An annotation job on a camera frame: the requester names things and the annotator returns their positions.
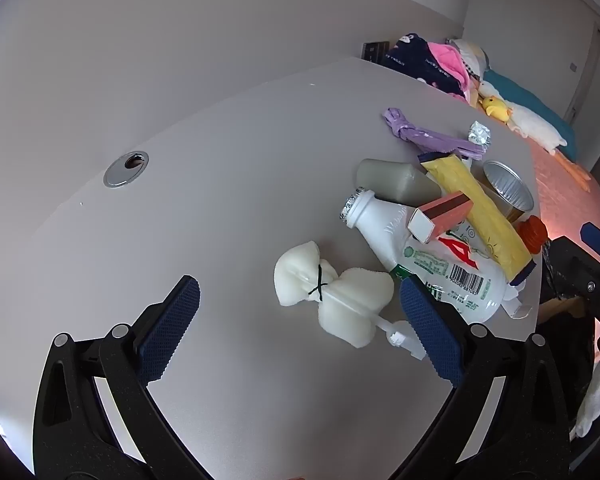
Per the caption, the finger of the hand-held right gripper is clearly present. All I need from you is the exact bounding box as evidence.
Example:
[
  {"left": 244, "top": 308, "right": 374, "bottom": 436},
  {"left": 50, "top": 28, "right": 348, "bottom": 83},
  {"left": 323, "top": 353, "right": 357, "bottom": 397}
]
[
  {"left": 542, "top": 237, "right": 600, "bottom": 321},
  {"left": 579, "top": 220, "right": 600, "bottom": 261}
]

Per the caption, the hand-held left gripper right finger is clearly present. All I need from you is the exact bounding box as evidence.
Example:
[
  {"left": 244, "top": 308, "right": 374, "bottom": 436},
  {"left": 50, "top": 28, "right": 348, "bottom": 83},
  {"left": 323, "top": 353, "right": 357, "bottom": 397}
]
[{"left": 390, "top": 275, "right": 573, "bottom": 480}]

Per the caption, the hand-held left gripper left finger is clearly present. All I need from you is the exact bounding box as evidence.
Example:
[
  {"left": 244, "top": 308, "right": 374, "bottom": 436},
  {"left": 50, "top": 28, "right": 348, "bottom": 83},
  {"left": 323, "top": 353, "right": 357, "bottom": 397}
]
[{"left": 32, "top": 275, "right": 208, "bottom": 480}]

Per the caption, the orange ribbed cap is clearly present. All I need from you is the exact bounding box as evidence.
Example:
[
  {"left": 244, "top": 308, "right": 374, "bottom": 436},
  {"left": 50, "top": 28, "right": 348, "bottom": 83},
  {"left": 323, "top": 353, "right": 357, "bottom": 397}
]
[{"left": 517, "top": 216, "right": 549, "bottom": 253}]

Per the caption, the aluminium foil cup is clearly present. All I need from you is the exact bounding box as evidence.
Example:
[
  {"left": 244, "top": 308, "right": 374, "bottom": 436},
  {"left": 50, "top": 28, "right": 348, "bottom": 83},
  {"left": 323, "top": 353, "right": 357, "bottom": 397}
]
[{"left": 482, "top": 160, "right": 535, "bottom": 222}]

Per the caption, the yellow packet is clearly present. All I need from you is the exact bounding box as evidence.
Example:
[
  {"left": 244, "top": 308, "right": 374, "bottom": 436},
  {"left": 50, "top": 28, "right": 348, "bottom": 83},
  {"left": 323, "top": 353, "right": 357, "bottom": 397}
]
[{"left": 420, "top": 154, "right": 537, "bottom": 281}]

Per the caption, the pink brown matchbox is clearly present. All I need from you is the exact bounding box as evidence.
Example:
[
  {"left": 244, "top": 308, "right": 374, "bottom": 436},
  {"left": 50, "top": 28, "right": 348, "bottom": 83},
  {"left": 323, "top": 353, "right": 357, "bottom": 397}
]
[{"left": 408, "top": 191, "right": 473, "bottom": 245}]

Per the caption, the white plastic bottle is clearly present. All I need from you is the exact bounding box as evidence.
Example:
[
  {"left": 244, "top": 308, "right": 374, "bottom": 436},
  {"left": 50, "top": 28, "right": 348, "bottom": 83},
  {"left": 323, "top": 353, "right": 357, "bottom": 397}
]
[{"left": 338, "top": 186, "right": 511, "bottom": 324}]

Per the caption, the white foam bundle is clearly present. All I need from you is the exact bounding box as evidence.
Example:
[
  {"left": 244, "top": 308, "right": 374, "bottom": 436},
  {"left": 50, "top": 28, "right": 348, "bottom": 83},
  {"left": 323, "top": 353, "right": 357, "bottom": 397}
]
[{"left": 273, "top": 241, "right": 396, "bottom": 348}]

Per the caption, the grey-green translucent bottle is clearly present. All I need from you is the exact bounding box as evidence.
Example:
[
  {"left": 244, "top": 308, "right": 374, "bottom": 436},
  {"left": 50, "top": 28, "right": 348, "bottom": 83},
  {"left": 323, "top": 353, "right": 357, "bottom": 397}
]
[{"left": 356, "top": 158, "right": 444, "bottom": 206}]

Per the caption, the bed with pink sheet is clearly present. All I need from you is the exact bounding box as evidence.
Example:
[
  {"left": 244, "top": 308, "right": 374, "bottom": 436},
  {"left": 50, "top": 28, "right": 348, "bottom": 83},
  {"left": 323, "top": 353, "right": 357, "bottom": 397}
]
[{"left": 480, "top": 100, "right": 600, "bottom": 241}]

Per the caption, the white cloth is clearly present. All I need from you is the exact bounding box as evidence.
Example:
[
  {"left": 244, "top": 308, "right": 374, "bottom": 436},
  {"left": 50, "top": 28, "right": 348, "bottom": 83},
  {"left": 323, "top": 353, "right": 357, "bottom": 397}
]
[{"left": 570, "top": 360, "right": 600, "bottom": 441}]

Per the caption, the silver foil wrapper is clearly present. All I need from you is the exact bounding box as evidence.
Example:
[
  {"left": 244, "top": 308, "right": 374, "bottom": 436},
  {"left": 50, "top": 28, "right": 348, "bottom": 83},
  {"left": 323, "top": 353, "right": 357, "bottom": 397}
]
[{"left": 467, "top": 121, "right": 492, "bottom": 156}]

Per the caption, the white goose plush toy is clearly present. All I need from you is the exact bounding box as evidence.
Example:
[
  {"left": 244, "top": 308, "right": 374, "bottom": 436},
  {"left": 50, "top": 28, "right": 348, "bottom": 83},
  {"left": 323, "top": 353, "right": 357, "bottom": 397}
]
[{"left": 482, "top": 70, "right": 578, "bottom": 161}]

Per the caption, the yellow duck plush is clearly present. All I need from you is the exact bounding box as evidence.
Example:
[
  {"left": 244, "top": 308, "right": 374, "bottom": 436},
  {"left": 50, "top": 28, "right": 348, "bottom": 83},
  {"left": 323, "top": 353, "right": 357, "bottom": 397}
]
[{"left": 481, "top": 95, "right": 512, "bottom": 122}]

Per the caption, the purple plastic bag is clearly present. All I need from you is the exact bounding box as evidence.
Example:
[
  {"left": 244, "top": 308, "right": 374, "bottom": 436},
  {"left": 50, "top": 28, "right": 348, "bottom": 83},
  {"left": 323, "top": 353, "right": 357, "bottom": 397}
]
[{"left": 382, "top": 107, "right": 486, "bottom": 161}]

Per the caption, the checked patterned pillow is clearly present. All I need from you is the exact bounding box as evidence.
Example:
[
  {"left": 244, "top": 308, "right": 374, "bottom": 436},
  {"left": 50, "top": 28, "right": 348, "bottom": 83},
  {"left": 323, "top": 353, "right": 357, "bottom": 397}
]
[{"left": 447, "top": 37, "right": 491, "bottom": 81}]

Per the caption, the pink fleece blanket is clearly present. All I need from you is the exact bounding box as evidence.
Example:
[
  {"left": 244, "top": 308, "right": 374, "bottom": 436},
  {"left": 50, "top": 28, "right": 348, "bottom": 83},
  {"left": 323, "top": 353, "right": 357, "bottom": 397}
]
[{"left": 426, "top": 41, "right": 476, "bottom": 103}]

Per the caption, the navy printed blanket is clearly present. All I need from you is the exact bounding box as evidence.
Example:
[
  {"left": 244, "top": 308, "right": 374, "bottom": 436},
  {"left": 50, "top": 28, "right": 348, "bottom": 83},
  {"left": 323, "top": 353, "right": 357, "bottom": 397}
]
[{"left": 384, "top": 33, "right": 468, "bottom": 98}]

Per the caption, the silver desk cable grommet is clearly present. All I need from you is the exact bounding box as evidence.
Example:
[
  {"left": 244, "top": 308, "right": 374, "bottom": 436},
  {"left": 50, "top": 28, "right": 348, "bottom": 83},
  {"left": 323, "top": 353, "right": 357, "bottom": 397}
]
[{"left": 103, "top": 151, "right": 150, "bottom": 189}]

